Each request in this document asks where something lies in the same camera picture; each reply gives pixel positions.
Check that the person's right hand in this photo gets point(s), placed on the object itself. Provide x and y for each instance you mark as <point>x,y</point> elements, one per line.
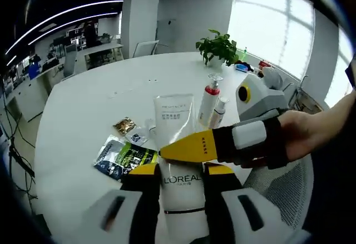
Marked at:
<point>300,133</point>

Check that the green potted plant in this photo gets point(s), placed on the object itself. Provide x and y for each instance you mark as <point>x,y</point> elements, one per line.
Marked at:
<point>219,46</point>

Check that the blue bin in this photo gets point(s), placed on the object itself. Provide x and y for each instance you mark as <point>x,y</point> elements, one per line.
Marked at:
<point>34,70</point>

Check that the short curved ceiling light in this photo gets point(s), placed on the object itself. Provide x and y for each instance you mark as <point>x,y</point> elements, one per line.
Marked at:
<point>83,17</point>

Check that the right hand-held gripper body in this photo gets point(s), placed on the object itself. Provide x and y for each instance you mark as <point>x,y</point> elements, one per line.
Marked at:
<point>264,96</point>

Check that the black green sachet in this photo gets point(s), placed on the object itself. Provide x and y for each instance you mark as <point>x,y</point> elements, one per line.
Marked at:
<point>125,158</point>

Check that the person's black shirt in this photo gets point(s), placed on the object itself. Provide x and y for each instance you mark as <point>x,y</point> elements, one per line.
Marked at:
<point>333,188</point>

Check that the metal frame chair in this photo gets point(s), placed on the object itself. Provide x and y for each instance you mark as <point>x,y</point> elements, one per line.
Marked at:
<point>308,99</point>

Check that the white desk with wooden legs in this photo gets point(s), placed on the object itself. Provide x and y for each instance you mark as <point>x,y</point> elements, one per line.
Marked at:
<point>105,48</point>

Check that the small red-label skincare bottle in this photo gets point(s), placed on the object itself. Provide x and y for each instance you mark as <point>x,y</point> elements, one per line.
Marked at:
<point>218,116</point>

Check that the green bottle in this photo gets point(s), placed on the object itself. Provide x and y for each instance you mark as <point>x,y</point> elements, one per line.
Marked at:
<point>245,53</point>

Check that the long white office desk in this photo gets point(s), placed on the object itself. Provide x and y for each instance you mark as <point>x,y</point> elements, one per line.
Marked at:
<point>30,94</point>

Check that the white skincare tube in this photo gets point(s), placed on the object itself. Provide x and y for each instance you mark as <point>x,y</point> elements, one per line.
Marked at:
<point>173,121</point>

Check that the long curved ceiling light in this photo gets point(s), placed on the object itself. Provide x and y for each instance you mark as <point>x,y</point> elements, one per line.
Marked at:
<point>83,5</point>

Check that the red box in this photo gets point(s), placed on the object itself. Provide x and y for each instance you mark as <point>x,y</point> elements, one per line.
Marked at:
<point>262,65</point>

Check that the small clear sachet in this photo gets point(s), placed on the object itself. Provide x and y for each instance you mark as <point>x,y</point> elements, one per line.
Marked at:
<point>136,138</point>

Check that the gold foil sachet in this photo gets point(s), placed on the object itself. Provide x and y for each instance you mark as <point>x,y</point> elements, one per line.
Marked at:
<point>124,126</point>

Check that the blue box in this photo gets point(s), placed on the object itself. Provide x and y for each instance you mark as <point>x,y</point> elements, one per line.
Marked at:
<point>240,67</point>

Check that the bright window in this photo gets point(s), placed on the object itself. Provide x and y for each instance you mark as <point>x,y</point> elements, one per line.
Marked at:
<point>272,27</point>
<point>338,74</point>

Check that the red-collared skincare pump bottle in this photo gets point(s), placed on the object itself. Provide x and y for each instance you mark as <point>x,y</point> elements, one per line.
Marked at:
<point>207,107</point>

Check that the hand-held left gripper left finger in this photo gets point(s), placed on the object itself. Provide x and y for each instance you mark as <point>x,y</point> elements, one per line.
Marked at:
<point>139,208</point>

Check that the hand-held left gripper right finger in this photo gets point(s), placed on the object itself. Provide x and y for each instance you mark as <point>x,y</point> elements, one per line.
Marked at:
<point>222,208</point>

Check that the white frame chair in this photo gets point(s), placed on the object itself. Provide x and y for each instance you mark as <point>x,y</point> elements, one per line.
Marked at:
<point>146,49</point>

